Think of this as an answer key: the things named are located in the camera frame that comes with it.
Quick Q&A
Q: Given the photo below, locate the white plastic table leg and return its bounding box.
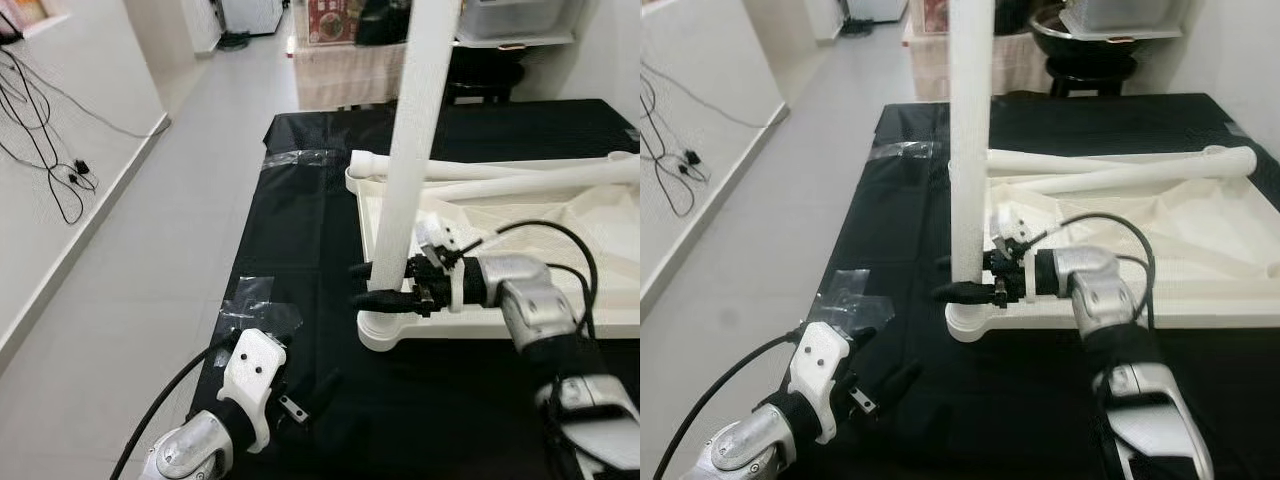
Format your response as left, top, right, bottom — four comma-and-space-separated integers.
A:
945, 0, 996, 286
350, 150, 561, 184
368, 0, 463, 291
1020, 145, 1258, 196
985, 148, 1151, 177
430, 152, 641, 201

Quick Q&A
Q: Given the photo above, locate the white plastic table top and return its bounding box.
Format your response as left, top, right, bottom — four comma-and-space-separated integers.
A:
345, 150, 641, 351
945, 145, 1280, 343

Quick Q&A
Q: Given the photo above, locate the clear crumpled tape patch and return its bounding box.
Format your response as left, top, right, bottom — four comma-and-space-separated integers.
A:
812, 268, 896, 336
218, 278, 303, 346

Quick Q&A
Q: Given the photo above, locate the black tablecloth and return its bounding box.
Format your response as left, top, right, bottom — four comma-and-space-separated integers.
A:
790, 92, 1280, 480
190, 98, 641, 480

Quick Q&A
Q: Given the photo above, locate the pink cloth covered table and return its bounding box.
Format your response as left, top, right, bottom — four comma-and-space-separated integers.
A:
910, 30, 1051, 101
293, 40, 411, 111

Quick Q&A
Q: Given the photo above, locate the large black wok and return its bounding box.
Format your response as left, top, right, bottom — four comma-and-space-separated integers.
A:
1030, 8, 1151, 63
450, 45, 526, 73

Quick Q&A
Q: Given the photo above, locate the black bag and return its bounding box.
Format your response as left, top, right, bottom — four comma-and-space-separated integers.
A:
995, 0, 1041, 36
355, 0, 411, 46

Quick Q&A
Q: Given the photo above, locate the white fridge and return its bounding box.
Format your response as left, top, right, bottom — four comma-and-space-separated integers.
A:
220, 0, 286, 36
845, 0, 909, 23

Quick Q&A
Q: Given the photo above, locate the clear plastic storage box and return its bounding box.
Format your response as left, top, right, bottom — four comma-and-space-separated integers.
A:
1060, 0, 1201, 41
455, 0, 583, 48

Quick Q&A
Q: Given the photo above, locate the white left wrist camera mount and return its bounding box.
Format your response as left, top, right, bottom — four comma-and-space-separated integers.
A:
218, 330, 289, 453
787, 320, 856, 446

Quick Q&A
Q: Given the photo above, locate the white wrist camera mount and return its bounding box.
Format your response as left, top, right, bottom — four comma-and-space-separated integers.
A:
413, 213, 467, 313
787, 320, 856, 446
218, 330, 289, 453
992, 202, 1041, 303

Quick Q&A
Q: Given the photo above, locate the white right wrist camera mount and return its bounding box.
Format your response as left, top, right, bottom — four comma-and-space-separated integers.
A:
992, 202, 1041, 303
413, 213, 467, 313

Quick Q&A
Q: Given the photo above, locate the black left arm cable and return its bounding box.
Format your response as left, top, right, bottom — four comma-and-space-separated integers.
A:
655, 330, 801, 480
110, 335, 236, 480

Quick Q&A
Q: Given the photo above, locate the black cable with power adapter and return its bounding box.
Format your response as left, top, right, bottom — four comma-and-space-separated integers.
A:
640, 75, 711, 219
0, 45, 99, 226

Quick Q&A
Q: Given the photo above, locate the thin black wall cable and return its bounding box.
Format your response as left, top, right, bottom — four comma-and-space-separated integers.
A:
0, 50, 171, 139
640, 62, 786, 131

